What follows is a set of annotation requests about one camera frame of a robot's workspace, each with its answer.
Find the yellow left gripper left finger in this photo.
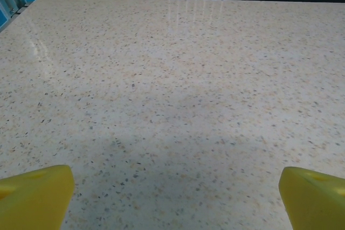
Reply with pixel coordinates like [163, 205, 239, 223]
[0, 164, 75, 230]

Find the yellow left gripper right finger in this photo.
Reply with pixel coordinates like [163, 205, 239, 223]
[278, 166, 345, 230]

